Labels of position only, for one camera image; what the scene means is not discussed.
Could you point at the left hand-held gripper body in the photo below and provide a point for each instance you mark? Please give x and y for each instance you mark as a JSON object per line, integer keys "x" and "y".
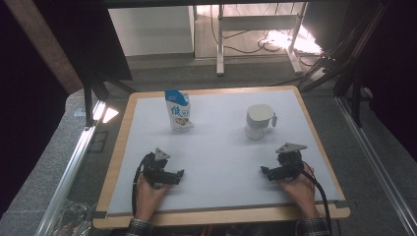
{"x": 157, "y": 172}

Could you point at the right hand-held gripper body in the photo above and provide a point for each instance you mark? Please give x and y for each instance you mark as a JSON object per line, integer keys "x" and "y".
{"x": 290, "y": 165}

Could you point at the white flip-lid plastic container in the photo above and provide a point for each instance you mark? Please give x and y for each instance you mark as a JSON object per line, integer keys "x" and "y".
{"x": 259, "y": 119}

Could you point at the blue and white milk pouch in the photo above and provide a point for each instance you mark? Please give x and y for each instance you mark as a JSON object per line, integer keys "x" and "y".
{"x": 178, "y": 111}

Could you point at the person's left hand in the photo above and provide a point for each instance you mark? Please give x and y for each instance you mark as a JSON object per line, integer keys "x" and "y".
{"x": 147, "y": 200}

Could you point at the person's right hand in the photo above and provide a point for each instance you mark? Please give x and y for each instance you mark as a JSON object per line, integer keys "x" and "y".
{"x": 303, "y": 193}

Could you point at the white table mat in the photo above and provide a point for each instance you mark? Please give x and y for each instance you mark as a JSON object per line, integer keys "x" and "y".
{"x": 223, "y": 164}

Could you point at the black tape strip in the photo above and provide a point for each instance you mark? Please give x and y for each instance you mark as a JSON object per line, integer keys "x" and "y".
{"x": 99, "y": 215}
{"x": 341, "y": 204}

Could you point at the clear plastic bag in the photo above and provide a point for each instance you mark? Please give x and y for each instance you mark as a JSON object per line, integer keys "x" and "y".
{"x": 73, "y": 218}

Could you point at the black tripod stand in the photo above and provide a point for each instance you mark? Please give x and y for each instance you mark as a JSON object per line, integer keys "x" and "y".
{"x": 355, "y": 91}

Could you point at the black metal stand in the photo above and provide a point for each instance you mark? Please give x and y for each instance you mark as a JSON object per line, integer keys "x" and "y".
{"x": 88, "y": 101}

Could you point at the white cabinet panel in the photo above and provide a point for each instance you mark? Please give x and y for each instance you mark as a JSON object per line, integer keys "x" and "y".
{"x": 150, "y": 31}

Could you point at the brown wooden beam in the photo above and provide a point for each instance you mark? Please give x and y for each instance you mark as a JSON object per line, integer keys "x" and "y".
{"x": 46, "y": 42}

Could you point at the aluminium floor rail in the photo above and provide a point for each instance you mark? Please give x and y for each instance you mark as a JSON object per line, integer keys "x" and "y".
{"x": 70, "y": 177}
{"x": 377, "y": 167}

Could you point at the white metal desk frame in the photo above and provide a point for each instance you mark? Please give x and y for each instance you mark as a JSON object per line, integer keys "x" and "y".
{"x": 220, "y": 49}

